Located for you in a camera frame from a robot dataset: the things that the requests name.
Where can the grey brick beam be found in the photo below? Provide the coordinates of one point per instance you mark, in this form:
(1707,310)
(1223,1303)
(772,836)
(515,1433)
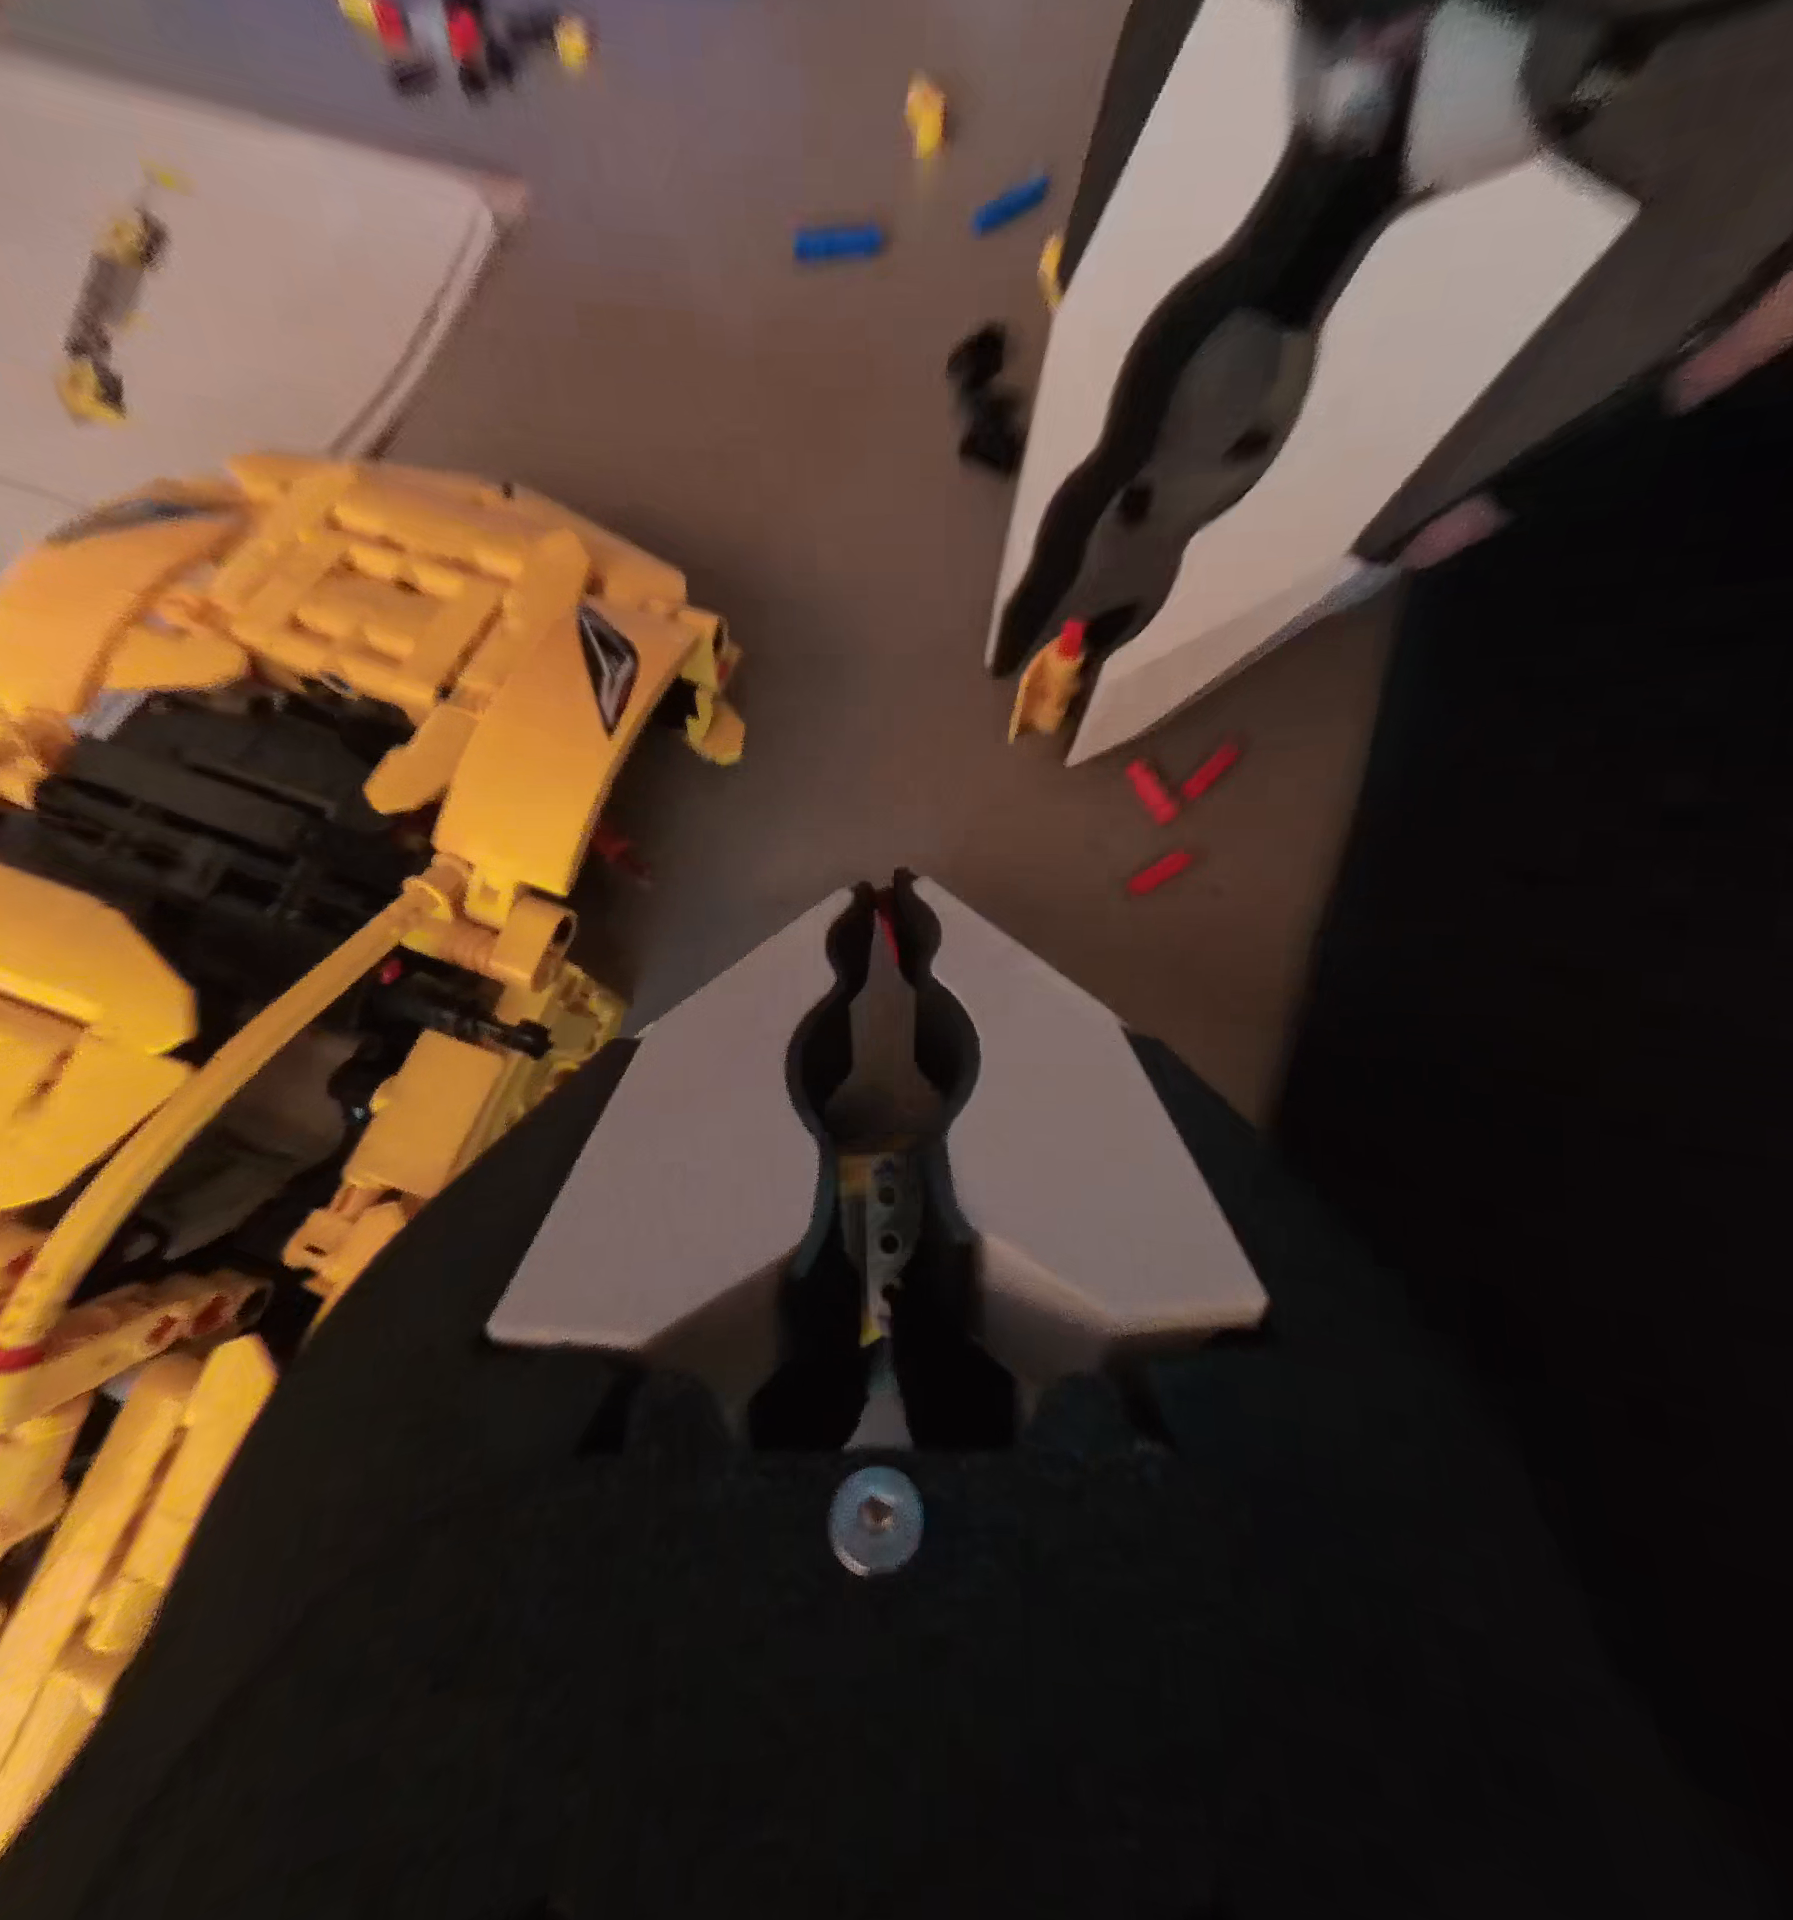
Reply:
(883,1216)

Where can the open instruction booklet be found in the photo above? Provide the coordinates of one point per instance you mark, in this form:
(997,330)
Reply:
(236,271)

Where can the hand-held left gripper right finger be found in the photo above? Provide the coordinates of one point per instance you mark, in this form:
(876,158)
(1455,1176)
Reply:
(1092,1186)

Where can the yellow toy brick car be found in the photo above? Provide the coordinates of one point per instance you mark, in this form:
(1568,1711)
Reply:
(310,676)

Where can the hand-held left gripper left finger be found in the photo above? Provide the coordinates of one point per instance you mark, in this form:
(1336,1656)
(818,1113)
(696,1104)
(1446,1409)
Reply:
(657,1201)

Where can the loose small brick pieces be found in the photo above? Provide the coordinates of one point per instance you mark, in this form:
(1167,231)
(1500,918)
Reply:
(836,243)

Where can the scattered coloured brick pieces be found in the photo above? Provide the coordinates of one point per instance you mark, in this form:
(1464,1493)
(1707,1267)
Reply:
(463,39)

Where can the yellow pointed brick piece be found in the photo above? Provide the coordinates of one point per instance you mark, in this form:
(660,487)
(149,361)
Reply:
(1046,699)

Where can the black perforated surface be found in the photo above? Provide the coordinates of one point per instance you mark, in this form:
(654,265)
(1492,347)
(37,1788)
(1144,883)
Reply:
(1587,1051)

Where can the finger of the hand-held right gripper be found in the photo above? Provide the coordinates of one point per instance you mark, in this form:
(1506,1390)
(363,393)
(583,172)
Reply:
(1436,421)
(1106,300)

